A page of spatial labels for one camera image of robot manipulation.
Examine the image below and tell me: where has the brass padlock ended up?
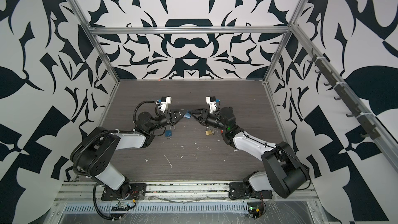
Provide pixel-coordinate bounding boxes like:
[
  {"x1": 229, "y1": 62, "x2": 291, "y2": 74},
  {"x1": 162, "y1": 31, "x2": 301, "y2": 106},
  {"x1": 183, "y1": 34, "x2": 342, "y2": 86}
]
[{"x1": 205, "y1": 128, "x2": 215, "y2": 136}]

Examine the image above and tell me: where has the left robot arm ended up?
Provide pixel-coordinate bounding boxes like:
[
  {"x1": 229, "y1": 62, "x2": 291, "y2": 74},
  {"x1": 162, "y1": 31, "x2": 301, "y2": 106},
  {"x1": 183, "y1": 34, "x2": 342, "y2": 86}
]
[{"x1": 70, "y1": 97, "x2": 188, "y2": 201}]

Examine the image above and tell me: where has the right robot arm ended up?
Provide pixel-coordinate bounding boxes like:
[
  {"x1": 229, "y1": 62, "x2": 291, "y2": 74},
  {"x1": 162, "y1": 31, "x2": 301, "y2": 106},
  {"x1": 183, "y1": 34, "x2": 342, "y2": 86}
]
[{"x1": 190, "y1": 107, "x2": 311, "y2": 198}]

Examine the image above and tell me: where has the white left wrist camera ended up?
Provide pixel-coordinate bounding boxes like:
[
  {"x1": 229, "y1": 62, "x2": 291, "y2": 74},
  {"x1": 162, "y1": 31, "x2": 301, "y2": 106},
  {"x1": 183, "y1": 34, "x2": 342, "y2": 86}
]
[{"x1": 158, "y1": 96, "x2": 172, "y2": 112}]

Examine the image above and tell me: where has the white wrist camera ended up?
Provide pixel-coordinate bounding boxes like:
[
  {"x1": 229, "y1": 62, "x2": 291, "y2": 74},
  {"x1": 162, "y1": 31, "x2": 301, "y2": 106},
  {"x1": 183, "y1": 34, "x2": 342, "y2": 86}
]
[
  {"x1": 158, "y1": 96, "x2": 172, "y2": 112},
  {"x1": 206, "y1": 96, "x2": 220, "y2": 114}
]

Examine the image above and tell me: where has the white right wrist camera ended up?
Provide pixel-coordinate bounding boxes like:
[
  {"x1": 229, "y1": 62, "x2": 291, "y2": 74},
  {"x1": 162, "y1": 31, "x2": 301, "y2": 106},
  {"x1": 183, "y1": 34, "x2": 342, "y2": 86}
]
[{"x1": 206, "y1": 96, "x2": 220, "y2": 114}]

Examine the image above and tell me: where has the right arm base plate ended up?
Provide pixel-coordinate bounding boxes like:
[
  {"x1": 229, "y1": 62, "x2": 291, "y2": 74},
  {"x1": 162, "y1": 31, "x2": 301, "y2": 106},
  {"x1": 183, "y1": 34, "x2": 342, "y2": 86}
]
[{"x1": 228, "y1": 182, "x2": 273, "y2": 200}]

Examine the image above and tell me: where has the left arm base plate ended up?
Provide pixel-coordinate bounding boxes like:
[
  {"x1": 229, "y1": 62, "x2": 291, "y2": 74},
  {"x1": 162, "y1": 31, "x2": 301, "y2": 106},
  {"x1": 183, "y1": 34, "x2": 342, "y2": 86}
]
[{"x1": 101, "y1": 183, "x2": 147, "y2": 201}]

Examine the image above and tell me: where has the white cable duct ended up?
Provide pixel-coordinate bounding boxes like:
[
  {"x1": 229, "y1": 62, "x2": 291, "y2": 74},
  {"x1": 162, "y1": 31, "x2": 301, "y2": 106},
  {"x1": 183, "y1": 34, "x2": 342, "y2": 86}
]
[{"x1": 63, "y1": 202, "x2": 250, "y2": 214}]

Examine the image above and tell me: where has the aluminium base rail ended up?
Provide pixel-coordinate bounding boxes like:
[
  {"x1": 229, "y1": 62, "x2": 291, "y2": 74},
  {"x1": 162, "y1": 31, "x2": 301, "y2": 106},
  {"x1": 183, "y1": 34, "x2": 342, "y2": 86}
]
[{"x1": 55, "y1": 178, "x2": 321, "y2": 201}]

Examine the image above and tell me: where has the wall hook rail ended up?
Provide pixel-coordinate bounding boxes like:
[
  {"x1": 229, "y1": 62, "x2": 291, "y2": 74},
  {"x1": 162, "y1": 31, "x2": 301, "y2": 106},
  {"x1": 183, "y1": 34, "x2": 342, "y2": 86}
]
[{"x1": 309, "y1": 55, "x2": 381, "y2": 140}]

